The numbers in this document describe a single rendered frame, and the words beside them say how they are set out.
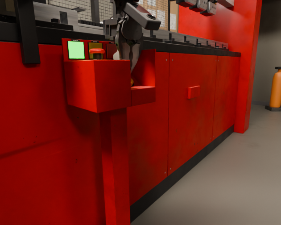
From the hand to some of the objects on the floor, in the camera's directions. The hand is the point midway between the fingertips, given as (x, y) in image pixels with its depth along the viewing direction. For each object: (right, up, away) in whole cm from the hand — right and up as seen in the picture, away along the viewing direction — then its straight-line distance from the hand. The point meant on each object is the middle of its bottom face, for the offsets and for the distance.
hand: (129, 71), depth 59 cm
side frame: (+93, -28, +205) cm, 227 cm away
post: (-33, -44, +143) cm, 153 cm away
